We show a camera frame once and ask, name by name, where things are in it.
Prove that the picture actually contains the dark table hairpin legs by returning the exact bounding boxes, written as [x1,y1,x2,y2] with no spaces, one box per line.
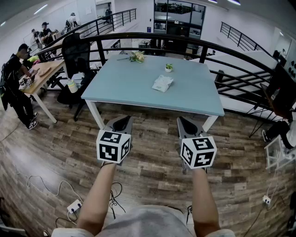
[248,63,296,138]

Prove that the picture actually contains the white wire rack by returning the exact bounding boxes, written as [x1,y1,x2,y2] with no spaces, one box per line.
[264,135,296,173]

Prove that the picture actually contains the white cable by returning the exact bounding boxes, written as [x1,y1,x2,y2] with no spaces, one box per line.
[13,165,84,205]

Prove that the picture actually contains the yellow flower bouquet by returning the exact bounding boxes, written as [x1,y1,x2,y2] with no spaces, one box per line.
[117,50,146,64]

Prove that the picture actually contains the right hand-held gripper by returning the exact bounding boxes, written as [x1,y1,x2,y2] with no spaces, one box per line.
[177,116,217,175]

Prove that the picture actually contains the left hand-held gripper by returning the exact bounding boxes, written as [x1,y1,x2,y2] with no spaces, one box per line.
[96,115,134,168]

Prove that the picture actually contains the black office chair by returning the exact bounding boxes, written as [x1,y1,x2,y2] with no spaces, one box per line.
[57,32,102,122]

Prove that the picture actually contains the pale plastic bottle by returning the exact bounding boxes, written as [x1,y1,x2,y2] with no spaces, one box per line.
[67,78,79,94]

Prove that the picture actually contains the black cable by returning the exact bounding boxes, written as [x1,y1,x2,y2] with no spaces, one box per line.
[186,205,193,226]
[108,182,127,219]

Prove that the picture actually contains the black framed glass partition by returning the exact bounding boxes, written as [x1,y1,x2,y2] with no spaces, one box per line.
[154,0,206,40]

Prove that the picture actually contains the black metal railing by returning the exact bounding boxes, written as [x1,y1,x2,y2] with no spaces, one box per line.
[27,8,137,56]
[220,22,271,52]

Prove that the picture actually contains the curved black handrail railing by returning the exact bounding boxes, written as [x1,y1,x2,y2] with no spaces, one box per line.
[37,32,286,122]

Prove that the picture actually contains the white plastic bag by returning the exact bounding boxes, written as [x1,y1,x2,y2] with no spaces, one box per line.
[69,73,86,87]

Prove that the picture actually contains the person's right forearm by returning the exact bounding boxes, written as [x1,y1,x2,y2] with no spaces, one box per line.
[191,168,221,234]

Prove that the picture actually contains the white plastic packet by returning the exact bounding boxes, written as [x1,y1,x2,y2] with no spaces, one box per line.
[152,75,174,93]

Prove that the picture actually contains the person's left forearm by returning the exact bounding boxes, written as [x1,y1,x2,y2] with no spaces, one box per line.
[77,163,117,236]

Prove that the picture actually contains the wooden desk white legs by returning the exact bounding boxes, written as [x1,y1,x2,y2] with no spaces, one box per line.
[19,59,68,124]

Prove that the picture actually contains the person's grey shirt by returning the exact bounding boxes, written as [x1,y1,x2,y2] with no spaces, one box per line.
[51,205,235,237]

